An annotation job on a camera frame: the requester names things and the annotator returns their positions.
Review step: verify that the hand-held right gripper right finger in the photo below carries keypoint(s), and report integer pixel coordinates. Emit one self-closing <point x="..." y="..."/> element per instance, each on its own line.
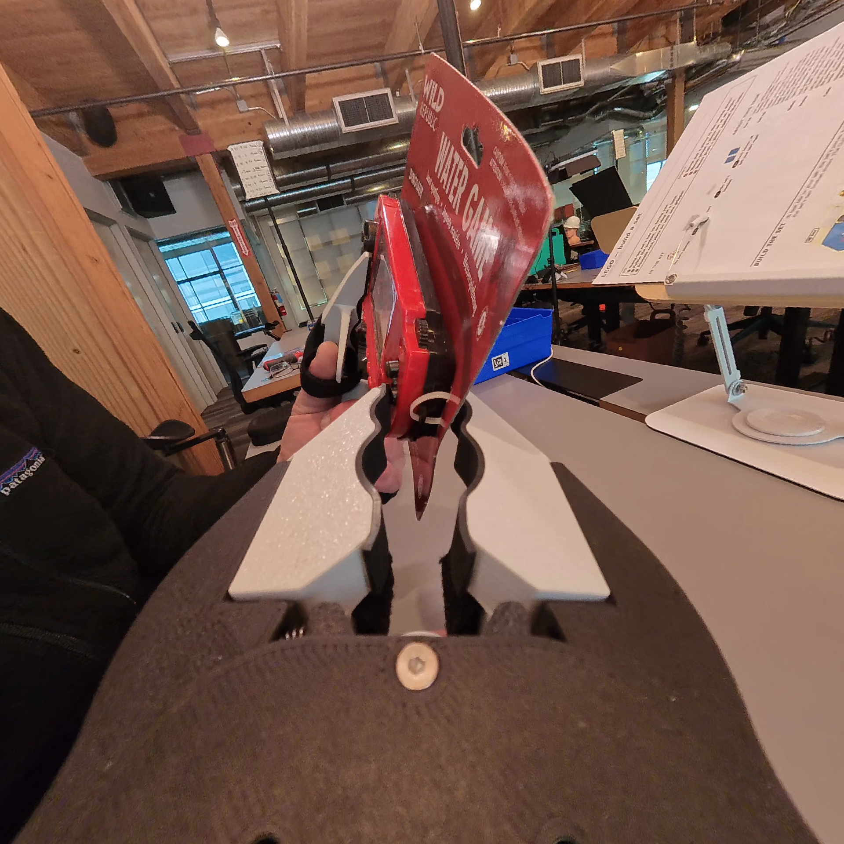
<point x="534" y="527"/>

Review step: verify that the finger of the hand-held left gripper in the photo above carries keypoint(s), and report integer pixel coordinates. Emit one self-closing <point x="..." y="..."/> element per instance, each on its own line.
<point x="344" y="300"/>

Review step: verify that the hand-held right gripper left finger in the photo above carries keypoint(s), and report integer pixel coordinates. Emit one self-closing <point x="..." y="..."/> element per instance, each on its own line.
<point x="303" y="527"/>

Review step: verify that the red black packaged tool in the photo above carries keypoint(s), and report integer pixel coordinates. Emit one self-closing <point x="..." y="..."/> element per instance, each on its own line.
<point x="475" y="198"/>

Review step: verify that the person's left forearm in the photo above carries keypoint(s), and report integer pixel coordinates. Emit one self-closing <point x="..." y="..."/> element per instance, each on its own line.
<point x="198" y="508"/>

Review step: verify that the person's left hand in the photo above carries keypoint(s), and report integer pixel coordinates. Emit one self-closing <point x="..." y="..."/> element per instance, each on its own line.
<point x="316" y="422"/>

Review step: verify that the red fire extinguisher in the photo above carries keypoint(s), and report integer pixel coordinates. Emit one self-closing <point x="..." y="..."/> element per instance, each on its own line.
<point x="279" y="303"/>

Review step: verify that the black office chair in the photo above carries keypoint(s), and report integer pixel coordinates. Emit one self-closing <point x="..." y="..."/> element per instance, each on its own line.
<point x="224" y="356"/>

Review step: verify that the black chair armrest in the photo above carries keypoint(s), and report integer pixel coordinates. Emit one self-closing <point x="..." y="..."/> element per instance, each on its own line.
<point x="184" y="440"/>

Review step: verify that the black desk mat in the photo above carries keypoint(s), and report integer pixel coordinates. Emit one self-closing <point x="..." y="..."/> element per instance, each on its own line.
<point x="580" y="379"/>

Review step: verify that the white paper sheet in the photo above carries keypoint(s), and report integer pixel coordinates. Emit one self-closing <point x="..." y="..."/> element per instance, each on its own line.
<point x="254" y="170"/>

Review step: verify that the blue plastic bin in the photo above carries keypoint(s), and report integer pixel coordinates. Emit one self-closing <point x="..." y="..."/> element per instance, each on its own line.
<point x="521" y="336"/>

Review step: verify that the white document stand base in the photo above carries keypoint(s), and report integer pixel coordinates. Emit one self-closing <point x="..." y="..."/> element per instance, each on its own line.
<point x="692" y="422"/>

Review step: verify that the white vent grille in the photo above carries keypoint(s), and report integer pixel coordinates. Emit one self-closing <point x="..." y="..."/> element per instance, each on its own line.
<point x="560" y="74"/>
<point x="366" y="110"/>

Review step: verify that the brown paper bag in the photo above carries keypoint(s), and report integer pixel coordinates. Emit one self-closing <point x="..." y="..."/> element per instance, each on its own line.
<point x="643" y="336"/>

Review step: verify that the person's black jacket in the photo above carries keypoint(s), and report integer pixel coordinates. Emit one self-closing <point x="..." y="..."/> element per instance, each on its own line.
<point x="66" y="527"/>

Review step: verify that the grey sprinkler pipe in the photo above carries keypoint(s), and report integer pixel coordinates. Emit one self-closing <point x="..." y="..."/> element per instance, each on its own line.
<point x="264" y="76"/>

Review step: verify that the white instruction sheet board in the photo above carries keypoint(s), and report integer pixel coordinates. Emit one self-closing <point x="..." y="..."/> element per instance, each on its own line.
<point x="758" y="184"/>

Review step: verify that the slanted wooden post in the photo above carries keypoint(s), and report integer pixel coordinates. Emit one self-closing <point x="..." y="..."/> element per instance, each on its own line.
<point x="231" y="231"/>

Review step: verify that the black wall speaker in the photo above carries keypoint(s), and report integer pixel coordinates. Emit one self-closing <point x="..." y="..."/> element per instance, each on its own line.
<point x="148" y="196"/>

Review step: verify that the silver ventilation duct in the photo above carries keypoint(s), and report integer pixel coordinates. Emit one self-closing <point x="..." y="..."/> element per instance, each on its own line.
<point x="501" y="86"/>

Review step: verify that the thick wooden post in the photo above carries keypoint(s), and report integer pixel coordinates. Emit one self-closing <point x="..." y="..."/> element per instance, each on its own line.
<point x="79" y="264"/>

